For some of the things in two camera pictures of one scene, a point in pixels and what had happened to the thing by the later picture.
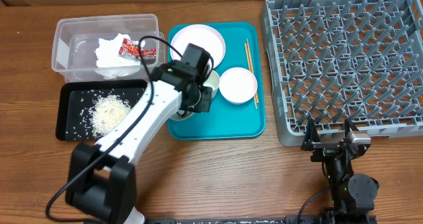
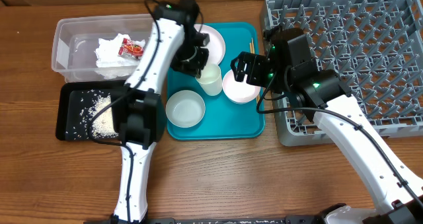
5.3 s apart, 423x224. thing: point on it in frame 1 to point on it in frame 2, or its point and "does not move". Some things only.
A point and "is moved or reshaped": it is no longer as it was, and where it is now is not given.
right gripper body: (325, 150) to (260, 74)
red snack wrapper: (131, 48) does not move
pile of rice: (106, 110) does not move
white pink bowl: (238, 85) does not move
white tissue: (110, 65) does not move
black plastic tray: (86, 109) does not move
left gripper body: (201, 101) to (188, 58)
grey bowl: (177, 117) is moved or reshaped
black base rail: (324, 219) does not move
